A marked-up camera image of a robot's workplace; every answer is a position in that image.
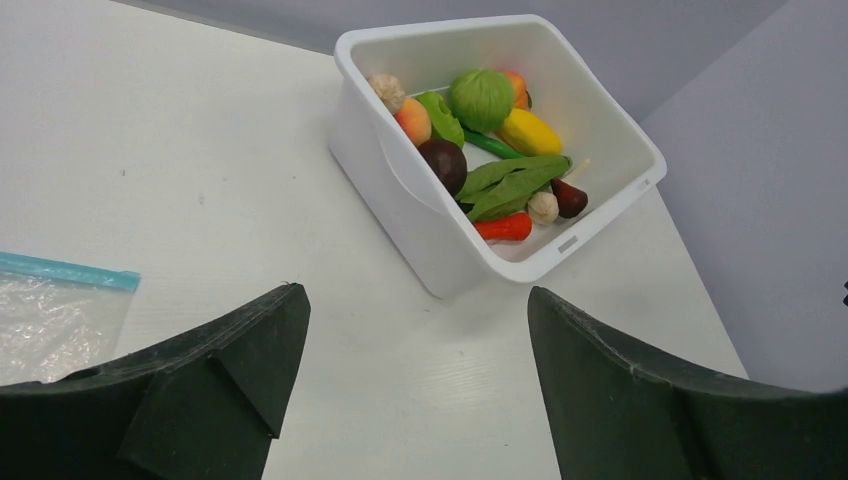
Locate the green chili pepper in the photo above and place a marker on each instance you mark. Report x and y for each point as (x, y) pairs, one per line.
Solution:
(491, 145)

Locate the dark red radish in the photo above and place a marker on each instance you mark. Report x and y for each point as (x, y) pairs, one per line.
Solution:
(571, 200)

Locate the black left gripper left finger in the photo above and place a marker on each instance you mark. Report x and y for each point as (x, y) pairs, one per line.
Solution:
(204, 404)

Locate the white plastic bin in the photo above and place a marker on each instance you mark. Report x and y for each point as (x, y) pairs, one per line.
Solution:
(425, 224)

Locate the beige garlic bulb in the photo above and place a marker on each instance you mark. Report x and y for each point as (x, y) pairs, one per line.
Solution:
(389, 90)

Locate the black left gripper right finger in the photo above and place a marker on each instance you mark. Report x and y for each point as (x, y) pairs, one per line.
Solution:
(620, 408)

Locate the beige mushroom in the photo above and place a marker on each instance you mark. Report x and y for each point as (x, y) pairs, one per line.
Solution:
(543, 208)

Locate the clear zip top bag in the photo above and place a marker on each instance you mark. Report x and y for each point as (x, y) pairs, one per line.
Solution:
(58, 318)

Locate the green cabbage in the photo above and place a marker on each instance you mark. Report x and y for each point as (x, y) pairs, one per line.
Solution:
(481, 99)

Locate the dark red apple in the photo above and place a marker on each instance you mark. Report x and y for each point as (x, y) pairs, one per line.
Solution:
(447, 160)

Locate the green bell pepper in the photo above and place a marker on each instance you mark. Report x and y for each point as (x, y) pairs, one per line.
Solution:
(444, 124)

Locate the yellow mango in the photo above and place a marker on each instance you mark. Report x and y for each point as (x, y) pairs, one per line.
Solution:
(527, 134)

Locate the orange peach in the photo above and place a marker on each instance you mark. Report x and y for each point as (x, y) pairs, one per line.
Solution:
(414, 120)
(520, 93)

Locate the green leafy vegetable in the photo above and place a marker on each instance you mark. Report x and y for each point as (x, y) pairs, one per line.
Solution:
(501, 188)

